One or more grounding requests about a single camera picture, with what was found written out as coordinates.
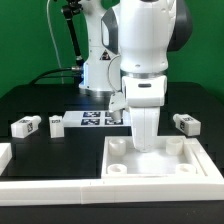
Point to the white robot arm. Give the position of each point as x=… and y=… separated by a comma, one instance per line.
x=128, y=47

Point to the white marker plate with tags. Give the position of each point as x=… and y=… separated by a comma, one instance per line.
x=93, y=119

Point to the white U-shaped fence wall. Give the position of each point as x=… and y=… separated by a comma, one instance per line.
x=182, y=187

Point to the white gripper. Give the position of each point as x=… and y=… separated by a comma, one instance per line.
x=144, y=98

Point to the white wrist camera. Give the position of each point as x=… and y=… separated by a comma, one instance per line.
x=117, y=105

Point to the white square table top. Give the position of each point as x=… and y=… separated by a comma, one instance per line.
x=170, y=155

